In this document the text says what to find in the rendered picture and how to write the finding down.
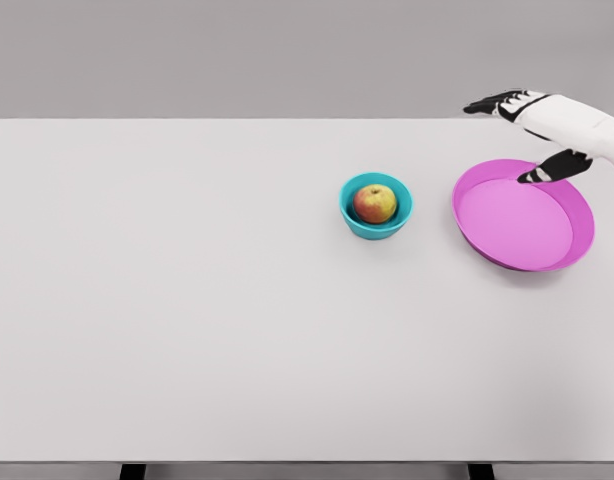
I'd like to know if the blue bowl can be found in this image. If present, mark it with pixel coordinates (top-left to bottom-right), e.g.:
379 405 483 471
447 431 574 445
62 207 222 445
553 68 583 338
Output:
339 172 414 241

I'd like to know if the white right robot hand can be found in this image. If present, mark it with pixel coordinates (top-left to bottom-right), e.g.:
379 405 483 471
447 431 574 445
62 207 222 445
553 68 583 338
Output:
462 90 614 185

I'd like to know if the pink plate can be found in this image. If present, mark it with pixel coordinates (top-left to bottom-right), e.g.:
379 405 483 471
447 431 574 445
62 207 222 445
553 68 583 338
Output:
451 158 596 273

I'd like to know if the red yellow apple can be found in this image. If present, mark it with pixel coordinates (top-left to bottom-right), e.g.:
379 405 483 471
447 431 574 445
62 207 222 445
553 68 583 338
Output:
353 184 398 225

